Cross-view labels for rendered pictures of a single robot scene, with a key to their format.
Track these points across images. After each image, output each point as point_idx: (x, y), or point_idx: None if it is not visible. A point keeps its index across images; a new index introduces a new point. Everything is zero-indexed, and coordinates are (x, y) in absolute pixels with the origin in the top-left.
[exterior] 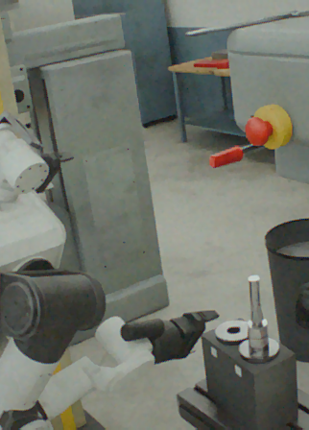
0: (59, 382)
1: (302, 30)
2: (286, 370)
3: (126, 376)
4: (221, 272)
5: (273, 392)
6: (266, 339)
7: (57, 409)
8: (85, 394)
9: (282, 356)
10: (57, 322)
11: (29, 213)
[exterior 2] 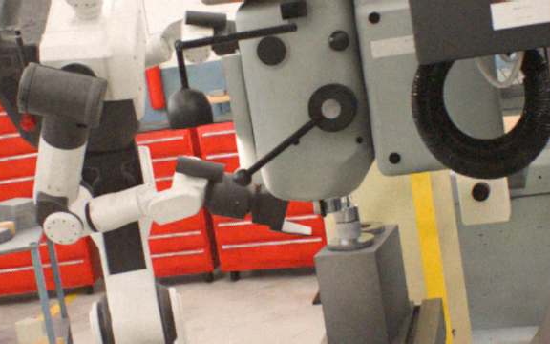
0: (114, 196)
1: None
2: (361, 268)
3: (161, 204)
4: None
5: (343, 291)
6: (348, 225)
7: (101, 218)
8: (135, 216)
9: (360, 250)
10: (42, 101)
11: (93, 30)
